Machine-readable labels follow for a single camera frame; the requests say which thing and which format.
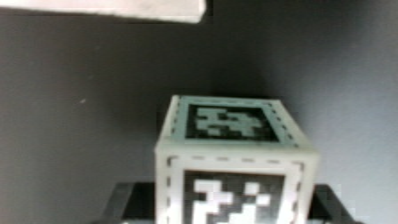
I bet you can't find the white tagged cube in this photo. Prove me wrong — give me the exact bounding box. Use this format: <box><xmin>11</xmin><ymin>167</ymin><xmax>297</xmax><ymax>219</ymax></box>
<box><xmin>155</xmin><ymin>95</ymin><xmax>320</xmax><ymax>224</ymax></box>

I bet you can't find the translucent gripper left finger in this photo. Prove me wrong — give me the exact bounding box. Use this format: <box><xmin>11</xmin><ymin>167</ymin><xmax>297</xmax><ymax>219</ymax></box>
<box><xmin>98</xmin><ymin>182</ymin><xmax>135</xmax><ymax>224</ymax></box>

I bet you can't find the white chair back part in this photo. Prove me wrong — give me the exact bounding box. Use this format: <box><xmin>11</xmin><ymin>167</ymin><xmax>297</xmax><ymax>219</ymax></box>
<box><xmin>0</xmin><ymin>0</ymin><xmax>206</xmax><ymax>23</ymax></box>

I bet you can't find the translucent gripper right finger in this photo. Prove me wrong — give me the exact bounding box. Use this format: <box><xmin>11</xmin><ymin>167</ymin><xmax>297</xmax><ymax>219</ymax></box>
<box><xmin>316</xmin><ymin>184</ymin><xmax>362</xmax><ymax>224</ymax></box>

